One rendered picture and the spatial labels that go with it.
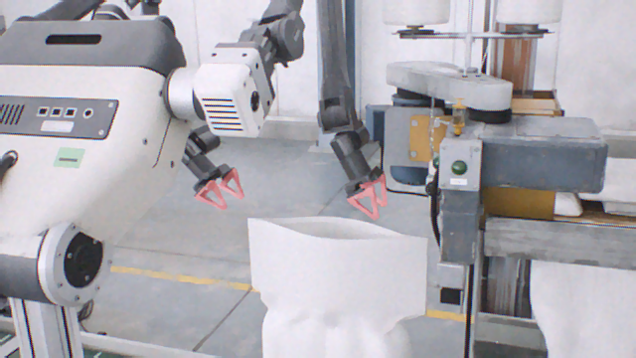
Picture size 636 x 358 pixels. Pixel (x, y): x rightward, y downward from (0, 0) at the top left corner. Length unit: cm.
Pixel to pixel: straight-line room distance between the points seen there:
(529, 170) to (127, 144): 73
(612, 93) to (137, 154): 578
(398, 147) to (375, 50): 492
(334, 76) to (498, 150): 41
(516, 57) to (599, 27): 474
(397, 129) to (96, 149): 86
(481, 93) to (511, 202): 35
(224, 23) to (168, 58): 605
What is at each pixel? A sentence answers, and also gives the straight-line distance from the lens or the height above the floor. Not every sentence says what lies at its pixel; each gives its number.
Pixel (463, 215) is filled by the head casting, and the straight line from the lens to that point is 121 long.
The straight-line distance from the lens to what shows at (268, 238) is 152.
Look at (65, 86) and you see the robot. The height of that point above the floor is 146.
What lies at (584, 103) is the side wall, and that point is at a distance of 643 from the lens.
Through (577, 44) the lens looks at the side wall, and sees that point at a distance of 635.
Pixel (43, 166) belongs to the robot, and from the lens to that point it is 103.
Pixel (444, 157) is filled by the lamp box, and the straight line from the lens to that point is 113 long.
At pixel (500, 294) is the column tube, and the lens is 183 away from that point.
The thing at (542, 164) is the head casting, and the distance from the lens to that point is 118.
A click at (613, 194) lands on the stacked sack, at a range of 425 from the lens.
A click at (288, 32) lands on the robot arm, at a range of 110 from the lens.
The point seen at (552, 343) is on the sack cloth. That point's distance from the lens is 145.
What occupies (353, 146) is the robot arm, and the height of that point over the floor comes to 127.
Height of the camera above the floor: 160
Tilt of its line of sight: 17 degrees down
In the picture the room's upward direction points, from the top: 1 degrees counter-clockwise
